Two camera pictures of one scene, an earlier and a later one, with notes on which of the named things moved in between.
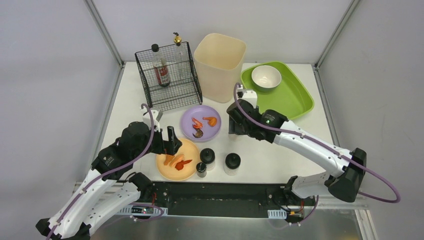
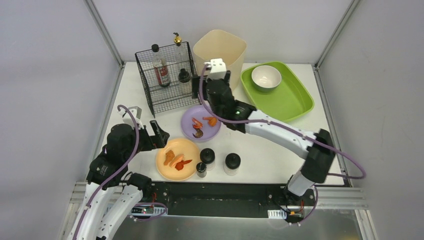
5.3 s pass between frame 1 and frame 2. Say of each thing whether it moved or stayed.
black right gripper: moved
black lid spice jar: stayed
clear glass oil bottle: stayed
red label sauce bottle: stayed
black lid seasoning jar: stayed
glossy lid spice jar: moved
